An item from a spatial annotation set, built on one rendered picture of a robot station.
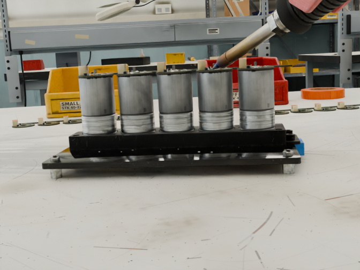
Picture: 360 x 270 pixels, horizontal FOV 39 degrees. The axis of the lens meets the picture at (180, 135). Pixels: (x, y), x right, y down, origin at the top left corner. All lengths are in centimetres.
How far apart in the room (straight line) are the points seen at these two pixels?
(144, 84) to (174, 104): 2
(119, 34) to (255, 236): 244
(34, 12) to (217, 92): 455
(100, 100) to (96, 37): 228
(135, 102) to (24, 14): 455
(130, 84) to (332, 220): 17
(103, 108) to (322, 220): 18
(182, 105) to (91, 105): 6
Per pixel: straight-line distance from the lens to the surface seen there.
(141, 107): 35
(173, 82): 34
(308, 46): 499
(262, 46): 271
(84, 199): 28
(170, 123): 34
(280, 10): 28
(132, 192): 28
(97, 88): 35
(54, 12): 483
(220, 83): 34
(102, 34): 263
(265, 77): 34
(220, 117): 34
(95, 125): 35
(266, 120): 34
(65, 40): 265
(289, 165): 31
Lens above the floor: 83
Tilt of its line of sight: 10 degrees down
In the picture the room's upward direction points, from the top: 3 degrees counter-clockwise
